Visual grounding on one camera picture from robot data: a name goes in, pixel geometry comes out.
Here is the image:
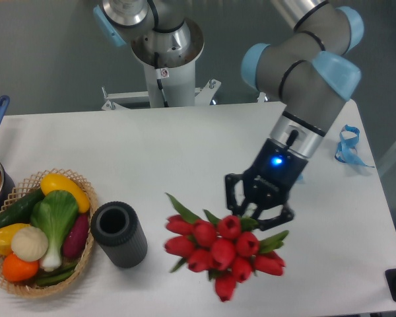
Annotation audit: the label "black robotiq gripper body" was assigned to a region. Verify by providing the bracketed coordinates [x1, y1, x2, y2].
[241, 139, 308, 219]

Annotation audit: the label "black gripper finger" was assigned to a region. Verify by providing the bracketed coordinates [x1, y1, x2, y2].
[252, 203, 294, 231]
[224, 173, 250, 217]

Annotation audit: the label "red tulip bouquet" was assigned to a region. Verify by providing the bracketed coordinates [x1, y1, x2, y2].
[164, 194, 289, 302]

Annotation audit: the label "dark grey ribbed vase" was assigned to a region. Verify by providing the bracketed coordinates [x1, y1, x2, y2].
[90, 201, 148, 268]

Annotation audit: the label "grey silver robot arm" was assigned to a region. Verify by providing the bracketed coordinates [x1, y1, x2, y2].
[93, 1, 364, 230]

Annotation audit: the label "crumpled blue tape ribbon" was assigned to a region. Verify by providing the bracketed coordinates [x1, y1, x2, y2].
[334, 125, 374, 168]

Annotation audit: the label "purple sweet potato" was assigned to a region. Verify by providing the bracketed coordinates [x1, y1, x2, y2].
[63, 213, 89, 259]

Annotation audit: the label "green bok choy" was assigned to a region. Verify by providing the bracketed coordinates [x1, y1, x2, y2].
[30, 190, 79, 272]

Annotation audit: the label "yellow squash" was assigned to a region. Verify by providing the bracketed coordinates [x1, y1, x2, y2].
[40, 173, 90, 213]

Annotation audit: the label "green bean pods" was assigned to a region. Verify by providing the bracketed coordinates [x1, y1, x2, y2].
[35, 262, 77, 287]

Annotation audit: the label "cream white garlic bulb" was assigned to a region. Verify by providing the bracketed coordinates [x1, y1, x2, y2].
[11, 227, 48, 262]

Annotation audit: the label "dark green cucumber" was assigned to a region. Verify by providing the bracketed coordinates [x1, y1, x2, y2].
[0, 189, 44, 229]

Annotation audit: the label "orange fruit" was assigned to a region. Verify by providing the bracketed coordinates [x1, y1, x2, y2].
[2, 253, 39, 282]

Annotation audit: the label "yellow bell pepper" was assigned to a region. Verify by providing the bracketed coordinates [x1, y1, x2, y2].
[0, 223, 30, 256]

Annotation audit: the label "woven wicker basket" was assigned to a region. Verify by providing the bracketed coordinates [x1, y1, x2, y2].
[0, 168, 98, 299]

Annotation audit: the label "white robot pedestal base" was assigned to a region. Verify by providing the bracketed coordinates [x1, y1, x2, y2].
[100, 17, 222, 112]

